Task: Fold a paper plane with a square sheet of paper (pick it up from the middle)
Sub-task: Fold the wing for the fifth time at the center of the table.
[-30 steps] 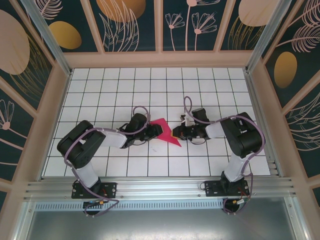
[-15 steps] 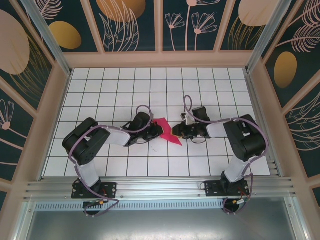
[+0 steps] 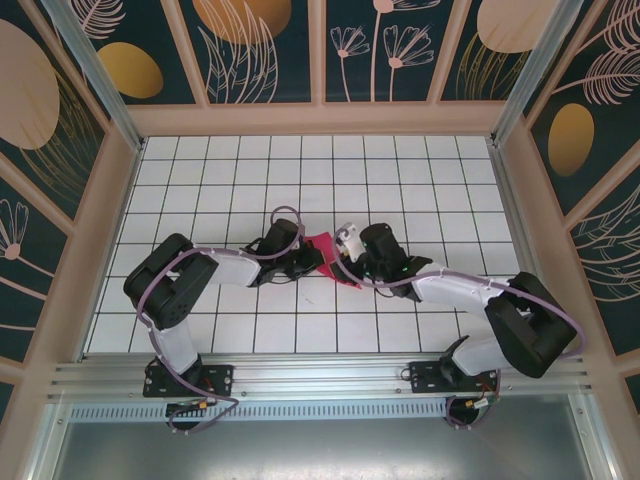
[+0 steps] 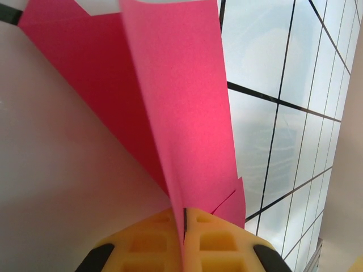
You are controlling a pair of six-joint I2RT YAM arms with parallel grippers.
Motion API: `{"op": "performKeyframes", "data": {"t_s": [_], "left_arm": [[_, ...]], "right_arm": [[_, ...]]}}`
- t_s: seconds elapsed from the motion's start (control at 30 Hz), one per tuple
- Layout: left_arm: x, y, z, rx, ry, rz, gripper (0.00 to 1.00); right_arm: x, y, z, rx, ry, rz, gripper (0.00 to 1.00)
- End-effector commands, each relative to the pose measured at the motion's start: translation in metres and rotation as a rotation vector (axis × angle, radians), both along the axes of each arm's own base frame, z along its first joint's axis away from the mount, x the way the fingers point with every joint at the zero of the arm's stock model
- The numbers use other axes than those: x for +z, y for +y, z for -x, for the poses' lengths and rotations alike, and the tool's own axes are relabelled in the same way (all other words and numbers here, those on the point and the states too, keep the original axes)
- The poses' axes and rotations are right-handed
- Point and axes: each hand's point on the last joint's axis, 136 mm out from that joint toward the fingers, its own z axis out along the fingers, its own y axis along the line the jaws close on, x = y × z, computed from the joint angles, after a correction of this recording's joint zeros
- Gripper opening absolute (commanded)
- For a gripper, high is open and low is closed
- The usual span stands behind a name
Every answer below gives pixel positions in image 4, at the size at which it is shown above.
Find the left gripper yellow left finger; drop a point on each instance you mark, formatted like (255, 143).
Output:
(122, 255)

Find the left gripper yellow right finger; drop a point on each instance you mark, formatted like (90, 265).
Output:
(246, 255)

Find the pink paper sheet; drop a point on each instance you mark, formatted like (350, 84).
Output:
(170, 99)

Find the aluminium side rail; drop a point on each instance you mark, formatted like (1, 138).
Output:
(312, 255)

